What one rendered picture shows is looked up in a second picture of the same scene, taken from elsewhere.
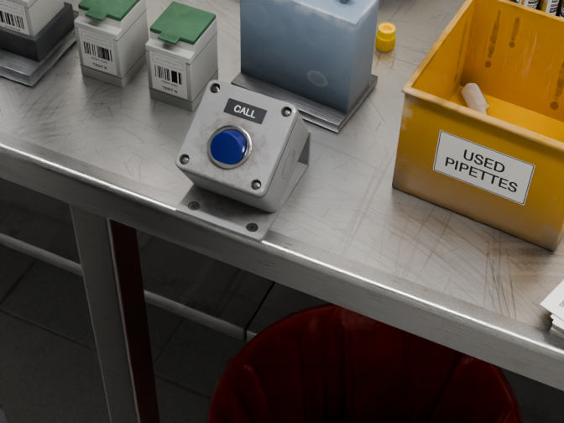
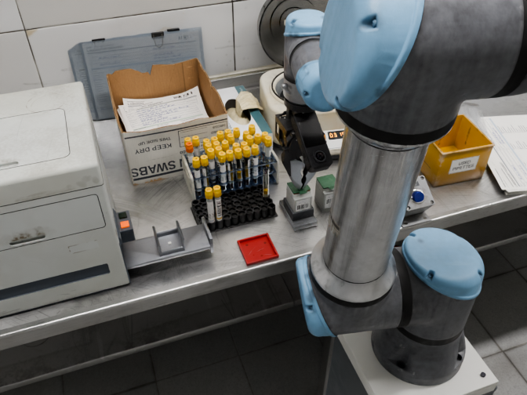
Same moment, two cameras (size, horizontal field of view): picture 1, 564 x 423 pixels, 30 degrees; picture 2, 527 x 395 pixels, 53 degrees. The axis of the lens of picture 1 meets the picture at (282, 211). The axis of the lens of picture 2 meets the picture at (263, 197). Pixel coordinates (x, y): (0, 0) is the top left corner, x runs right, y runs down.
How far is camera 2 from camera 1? 88 cm
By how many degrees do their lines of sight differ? 31
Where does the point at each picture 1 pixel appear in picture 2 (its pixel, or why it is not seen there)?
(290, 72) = not seen: hidden behind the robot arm
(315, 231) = (436, 209)
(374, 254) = (455, 204)
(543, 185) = (481, 160)
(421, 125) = (446, 162)
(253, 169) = (427, 198)
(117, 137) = not seen: hidden behind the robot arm
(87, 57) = (327, 204)
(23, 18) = (308, 203)
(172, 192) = not seen: hidden behind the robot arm
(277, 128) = (423, 183)
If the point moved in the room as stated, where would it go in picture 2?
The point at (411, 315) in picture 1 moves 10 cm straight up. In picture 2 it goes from (475, 214) to (488, 179)
